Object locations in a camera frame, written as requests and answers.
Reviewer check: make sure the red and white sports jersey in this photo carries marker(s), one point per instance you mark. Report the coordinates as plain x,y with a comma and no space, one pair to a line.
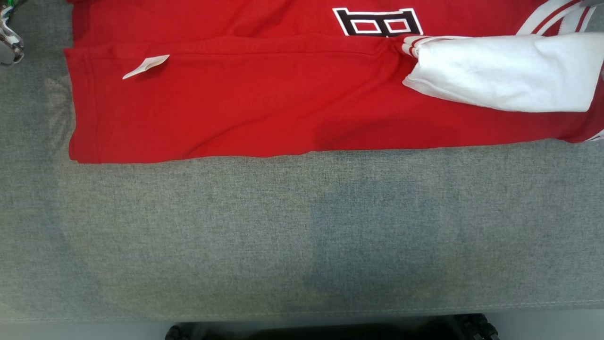
283,94

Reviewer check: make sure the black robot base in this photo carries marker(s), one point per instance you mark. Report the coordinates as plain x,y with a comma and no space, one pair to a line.
330,333

